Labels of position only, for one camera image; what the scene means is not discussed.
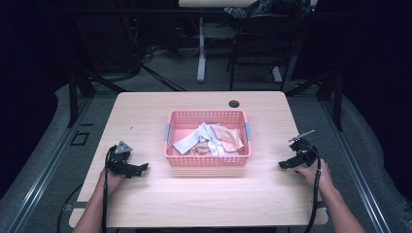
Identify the pink plastic basket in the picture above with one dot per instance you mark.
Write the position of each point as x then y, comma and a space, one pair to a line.
207, 158

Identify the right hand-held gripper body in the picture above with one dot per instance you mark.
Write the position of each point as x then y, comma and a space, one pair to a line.
303, 149

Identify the tan brown cloth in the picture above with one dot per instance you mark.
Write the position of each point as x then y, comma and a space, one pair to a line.
200, 149

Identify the person's left hand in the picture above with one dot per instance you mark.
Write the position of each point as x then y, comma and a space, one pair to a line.
112, 182

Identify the black chair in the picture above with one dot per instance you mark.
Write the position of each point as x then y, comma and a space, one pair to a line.
259, 45

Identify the peach cloth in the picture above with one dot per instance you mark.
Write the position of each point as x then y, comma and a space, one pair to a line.
228, 137

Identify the grey cloth on chair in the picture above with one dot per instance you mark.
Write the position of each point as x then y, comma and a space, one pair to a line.
244, 10

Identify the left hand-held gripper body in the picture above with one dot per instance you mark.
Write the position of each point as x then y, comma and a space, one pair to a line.
118, 156

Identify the grey metal floor rail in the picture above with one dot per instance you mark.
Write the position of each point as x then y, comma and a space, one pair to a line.
356, 174
42, 174

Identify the white folded cloth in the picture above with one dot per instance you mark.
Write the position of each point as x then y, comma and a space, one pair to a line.
189, 141

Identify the person's right hand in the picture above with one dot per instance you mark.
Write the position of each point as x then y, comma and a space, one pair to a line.
313, 174

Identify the white patterned cloth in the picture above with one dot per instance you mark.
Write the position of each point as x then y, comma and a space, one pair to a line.
216, 148

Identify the black metal stand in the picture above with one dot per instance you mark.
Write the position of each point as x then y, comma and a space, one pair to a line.
75, 97
333, 100

